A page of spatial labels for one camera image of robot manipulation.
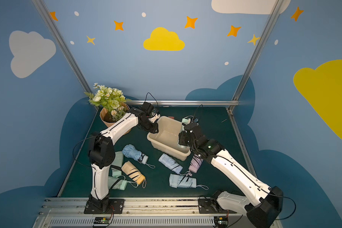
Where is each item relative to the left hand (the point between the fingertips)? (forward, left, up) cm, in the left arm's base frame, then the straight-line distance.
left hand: (155, 128), depth 94 cm
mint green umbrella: (-33, +20, -8) cm, 40 cm away
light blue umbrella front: (-31, -15, -8) cm, 36 cm away
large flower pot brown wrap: (+7, +25, +16) cm, 31 cm away
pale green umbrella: (-7, -19, +18) cm, 27 cm away
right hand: (-12, -18, +13) cm, 25 cm away
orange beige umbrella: (-27, +12, -9) cm, 30 cm away
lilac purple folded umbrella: (-19, -27, -9) cm, 34 cm away
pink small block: (+17, -11, -8) cm, 22 cm away
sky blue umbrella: (-13, +16, -7) cm, 22 cm away
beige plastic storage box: (-1, -8, -12) cm, 14 cm away
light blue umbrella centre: (-21, -11, -8) cm, 25 cm away
